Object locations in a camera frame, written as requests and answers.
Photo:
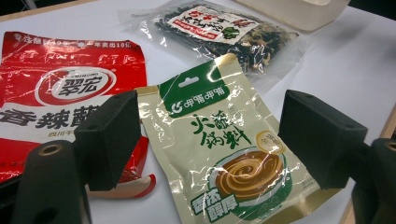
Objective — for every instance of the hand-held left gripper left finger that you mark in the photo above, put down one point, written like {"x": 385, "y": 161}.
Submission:
{"x": 107, "y": 140}

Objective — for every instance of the red seasoning packet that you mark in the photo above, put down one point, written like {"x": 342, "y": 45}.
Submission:
{"x": 37, "y": 81}

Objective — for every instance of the white paper sheet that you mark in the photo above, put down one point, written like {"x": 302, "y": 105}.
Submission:
{"x": 342, "y": 62}

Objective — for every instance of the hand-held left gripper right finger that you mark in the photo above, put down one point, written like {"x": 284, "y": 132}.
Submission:
{"x": 320, "y": 140}

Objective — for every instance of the cream plastic container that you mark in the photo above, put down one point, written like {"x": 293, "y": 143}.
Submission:
{"x": 295, "y": 14}

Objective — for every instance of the clear packet of dried seaweed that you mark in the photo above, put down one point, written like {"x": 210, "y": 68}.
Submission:
{"x": 218, "y": 28}

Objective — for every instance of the beige green sauce packet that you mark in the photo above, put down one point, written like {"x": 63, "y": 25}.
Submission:
{"x": 218, "y": 149}

